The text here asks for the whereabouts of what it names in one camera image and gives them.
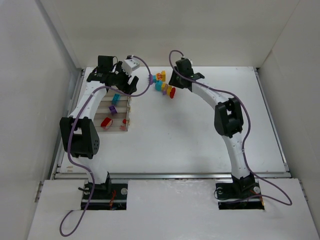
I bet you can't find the teal lego block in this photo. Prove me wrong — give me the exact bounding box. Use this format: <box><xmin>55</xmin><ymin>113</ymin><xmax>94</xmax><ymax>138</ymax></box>
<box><xmin>155</xmin><ymin>80</ymin><xmax>163</xmax><ymax>92</ymax></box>
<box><xmin>111</xmin><ymin>94</ymin><xmax>121</xmax><ymax>106</ymax></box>

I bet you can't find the yellow flower lego block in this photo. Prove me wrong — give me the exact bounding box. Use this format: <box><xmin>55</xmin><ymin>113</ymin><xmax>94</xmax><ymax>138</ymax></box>
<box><xmin>153</xmin><ymin>70</ymin><xmax>166</xmax><ymax>82</ymax></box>

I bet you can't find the purple square lego block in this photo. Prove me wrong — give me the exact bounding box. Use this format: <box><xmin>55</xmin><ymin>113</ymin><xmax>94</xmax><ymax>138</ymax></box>
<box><xmin>108</xmin><ymin>105</ymin><xmax>118</xmax><ymax>115</ymax></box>

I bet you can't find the red round lego block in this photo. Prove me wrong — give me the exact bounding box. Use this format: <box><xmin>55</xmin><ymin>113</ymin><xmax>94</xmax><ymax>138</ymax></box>
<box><xmin>100</xmin><ymin>117</ymin><xmax>113</xmax><ymax>130</ymax></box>

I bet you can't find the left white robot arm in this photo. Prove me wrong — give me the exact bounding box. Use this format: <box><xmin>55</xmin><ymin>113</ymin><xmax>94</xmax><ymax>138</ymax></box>
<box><xmin>59</xmin><ymin>55</ymin><xmax>140</xmax><ymax>194</ymax></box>

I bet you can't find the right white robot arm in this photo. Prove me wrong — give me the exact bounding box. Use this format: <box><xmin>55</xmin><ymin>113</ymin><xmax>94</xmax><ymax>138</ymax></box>
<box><xmin>169</xmin><ymin>57</ymin><xmax>256</xmax><ymax>200</ymax></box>

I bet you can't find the clear compartment organizer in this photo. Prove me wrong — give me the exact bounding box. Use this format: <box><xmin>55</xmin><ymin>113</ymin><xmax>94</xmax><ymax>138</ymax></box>
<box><xmin>93</xmin><ymin>90</ymin><xmax>131</xmax><ymax>133</ymax></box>

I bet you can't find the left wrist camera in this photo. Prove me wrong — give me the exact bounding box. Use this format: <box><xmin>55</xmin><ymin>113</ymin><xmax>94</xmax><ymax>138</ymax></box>
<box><xmin>121</xmin><ymin>58</ymin><xmax>140</xmax><ymax>76</ymax></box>

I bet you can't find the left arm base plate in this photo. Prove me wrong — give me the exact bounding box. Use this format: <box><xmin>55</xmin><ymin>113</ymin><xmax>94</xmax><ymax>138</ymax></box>
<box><xmin>87</xmin><ymin>180</ymin><xmax>128</xmax><ymax>211</ymax></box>

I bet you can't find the aluminium rail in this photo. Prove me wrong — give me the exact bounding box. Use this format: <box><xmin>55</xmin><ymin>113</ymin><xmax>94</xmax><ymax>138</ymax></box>
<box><xmin>53</xmin><ymin>172</ymin><xmax>292</xmax><ymax>180</ymax></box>

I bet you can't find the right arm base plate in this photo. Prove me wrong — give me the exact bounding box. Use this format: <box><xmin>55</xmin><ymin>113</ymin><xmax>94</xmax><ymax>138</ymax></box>
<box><xmin>214</xmin><ymin>181</ymin><xmax>265</xmax><ymax>210</ymax></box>

